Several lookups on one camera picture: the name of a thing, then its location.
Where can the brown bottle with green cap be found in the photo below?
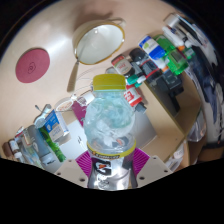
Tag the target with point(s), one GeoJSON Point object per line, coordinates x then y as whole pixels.
{"type": "Point", "coordinates": [122, 66]}

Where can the light blue hairbrush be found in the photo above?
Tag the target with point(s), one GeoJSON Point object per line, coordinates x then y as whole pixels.
{"type": "Point", "coordinates": [43, 115]}

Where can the cream ceramic cup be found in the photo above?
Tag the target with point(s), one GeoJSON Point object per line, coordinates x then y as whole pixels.
{"type": "Point", "coordinates": [100, 43]}

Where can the green plastic container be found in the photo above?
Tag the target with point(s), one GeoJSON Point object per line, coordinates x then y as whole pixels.
{"type": "Point", "coordinates": [173, 55]}

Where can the wooden spoon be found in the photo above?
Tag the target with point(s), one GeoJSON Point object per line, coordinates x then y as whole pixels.
{"type": "Point", "coordinates": [73, 75]}

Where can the grey shaker bottle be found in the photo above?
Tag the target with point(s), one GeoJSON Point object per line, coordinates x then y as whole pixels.
{"type": "Point", "coordinates": [36, 146]}

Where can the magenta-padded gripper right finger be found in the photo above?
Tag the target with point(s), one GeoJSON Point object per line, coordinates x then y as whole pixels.
{"type": "Point", "coordinates": [150, 170]}

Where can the red and white canister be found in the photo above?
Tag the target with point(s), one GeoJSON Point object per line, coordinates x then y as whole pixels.
{"type": "Point", "coordinates": [133, 96]}

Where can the flat round red coaster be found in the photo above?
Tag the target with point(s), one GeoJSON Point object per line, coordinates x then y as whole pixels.
{"type": "Point", "coordinates": [32, 66]}

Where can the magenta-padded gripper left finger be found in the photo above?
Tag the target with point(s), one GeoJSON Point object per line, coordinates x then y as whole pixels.
{"type": "Point", "coordinates": [75, 171]}

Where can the white bottle with blue label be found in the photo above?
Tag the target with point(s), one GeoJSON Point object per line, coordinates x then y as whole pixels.
{"type": "Point", "coordinates": [151, 47]}

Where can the clear bottle with yellow cap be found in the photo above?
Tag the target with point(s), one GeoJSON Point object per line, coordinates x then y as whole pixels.
{"type": "Point", "coordinates": [108, 133]}

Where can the hanging dark clothes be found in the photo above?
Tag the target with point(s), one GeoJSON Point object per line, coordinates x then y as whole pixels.
{"type": "Point", "coordinates": [210, 93]}

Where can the maroon pouch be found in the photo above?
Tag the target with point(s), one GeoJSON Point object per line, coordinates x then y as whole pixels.
{"type": "Point", "coordinates": [79, 111]}

